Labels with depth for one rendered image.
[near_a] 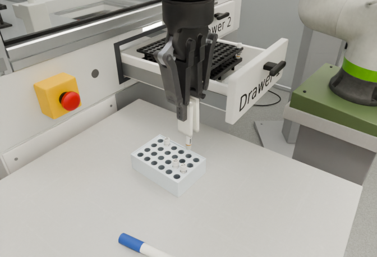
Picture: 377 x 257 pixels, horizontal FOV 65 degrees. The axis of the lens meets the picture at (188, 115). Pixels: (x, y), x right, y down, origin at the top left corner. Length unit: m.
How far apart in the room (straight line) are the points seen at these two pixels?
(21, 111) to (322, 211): 0.59
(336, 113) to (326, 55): 0.91
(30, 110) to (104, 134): 0.16
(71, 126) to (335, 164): 0.71
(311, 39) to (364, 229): 0.93
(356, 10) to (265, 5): 1.72
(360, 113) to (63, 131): 0.71
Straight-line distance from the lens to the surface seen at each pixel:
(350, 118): 0.81
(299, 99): 0.83
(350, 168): 0.93
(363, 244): 1.60
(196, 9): 0.42
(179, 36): 0.43
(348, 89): 0.86
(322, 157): 0.94
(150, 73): 0.74
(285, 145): 1.91
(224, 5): 1.16
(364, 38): 0.82
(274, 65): 0.69
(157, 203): 0.55
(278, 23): 2.48
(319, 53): 1.68
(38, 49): 0.66
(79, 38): 0.71
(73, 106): 0.64
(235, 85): 0.58
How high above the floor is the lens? 1.18
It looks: 33 degrees down
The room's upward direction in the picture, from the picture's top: straight up
